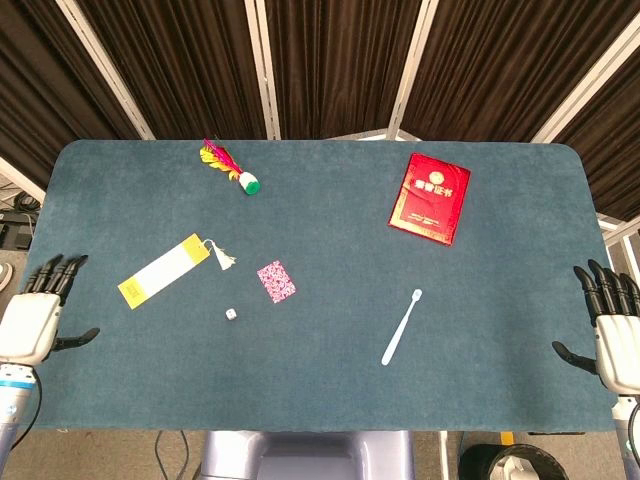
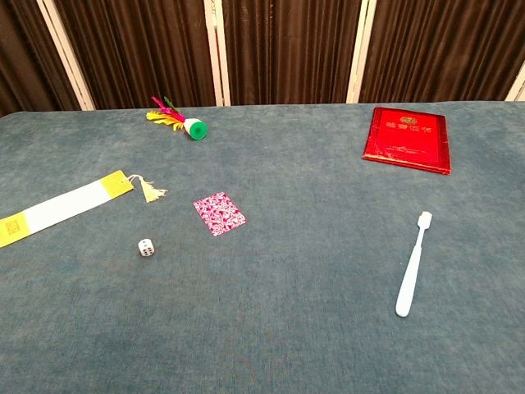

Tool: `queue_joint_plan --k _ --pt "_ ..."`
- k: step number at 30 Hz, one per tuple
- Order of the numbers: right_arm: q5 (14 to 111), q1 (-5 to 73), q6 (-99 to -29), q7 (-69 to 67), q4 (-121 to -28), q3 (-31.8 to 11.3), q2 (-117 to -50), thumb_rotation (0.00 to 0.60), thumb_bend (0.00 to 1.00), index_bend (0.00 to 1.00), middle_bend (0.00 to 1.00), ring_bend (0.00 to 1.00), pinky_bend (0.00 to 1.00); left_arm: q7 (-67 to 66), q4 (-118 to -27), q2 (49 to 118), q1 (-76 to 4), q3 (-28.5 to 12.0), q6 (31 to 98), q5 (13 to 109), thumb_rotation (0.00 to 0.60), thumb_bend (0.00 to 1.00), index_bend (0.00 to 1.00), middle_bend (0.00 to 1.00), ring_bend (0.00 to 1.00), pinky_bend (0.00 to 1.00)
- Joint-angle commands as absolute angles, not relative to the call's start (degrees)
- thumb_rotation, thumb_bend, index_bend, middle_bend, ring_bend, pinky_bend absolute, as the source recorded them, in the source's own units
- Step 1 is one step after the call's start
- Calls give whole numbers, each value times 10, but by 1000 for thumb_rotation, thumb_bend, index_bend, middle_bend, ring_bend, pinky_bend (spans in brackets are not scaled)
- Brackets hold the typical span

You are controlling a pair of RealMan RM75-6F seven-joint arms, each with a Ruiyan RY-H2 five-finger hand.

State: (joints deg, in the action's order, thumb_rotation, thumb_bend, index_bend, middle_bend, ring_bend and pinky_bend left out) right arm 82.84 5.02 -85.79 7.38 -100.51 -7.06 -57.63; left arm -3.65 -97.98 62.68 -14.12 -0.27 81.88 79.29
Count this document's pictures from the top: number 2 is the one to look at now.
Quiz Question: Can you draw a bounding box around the pink patterned playing card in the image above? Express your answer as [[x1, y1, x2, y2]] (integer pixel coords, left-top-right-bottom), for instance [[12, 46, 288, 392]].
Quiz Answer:
[[192, 190, 249, 238]]

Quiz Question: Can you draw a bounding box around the blue-grey table cloth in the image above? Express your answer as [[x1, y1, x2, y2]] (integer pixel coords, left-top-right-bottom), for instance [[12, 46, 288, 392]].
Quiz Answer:
[[0, 100, 525, 394]]

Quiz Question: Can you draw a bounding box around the feather shuttlecock green base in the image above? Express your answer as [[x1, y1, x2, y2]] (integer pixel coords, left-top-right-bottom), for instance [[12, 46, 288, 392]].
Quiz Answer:
[[145, 95, 209, 141]]

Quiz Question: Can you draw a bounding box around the red certificate booklet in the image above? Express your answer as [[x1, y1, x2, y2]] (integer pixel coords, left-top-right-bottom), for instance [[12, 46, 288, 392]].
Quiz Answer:
[[361, 106, 452, 176]]

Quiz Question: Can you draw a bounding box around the white toothbrush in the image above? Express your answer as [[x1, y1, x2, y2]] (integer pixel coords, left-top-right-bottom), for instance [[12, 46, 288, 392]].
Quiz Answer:
[[395, 210, 433, 318]]

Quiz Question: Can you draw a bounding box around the yellow white tasselled bookmark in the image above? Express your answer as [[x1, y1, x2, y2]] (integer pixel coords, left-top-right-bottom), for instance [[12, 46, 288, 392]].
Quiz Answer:
[[0, 169, 169, 249]]

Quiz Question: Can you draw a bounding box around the brown folding screen white frame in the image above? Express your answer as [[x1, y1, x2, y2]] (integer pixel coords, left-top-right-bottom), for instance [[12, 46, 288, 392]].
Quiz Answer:
[[0, 0, 525, 118]]

